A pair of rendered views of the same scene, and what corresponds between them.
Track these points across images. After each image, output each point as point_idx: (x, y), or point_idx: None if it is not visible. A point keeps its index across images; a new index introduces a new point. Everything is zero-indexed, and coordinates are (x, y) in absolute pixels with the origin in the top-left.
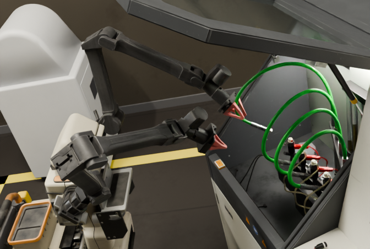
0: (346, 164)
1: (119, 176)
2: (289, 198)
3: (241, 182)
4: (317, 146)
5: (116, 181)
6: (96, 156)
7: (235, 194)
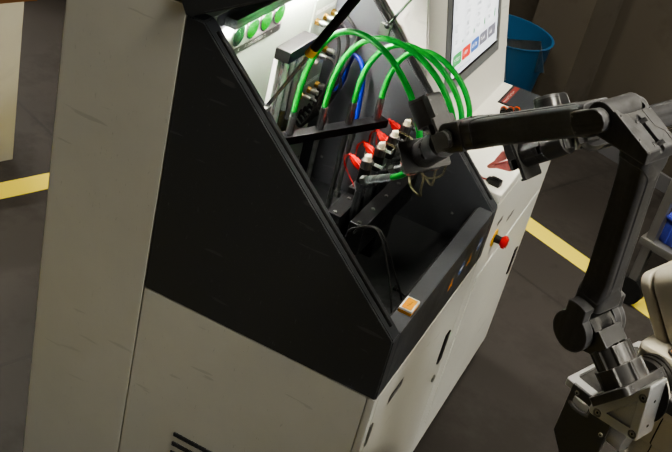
0: (419, 75)
1: (600, 387)
2: None
3: (392, 304)
4: None
5: None
6: None
7: (447, 271)
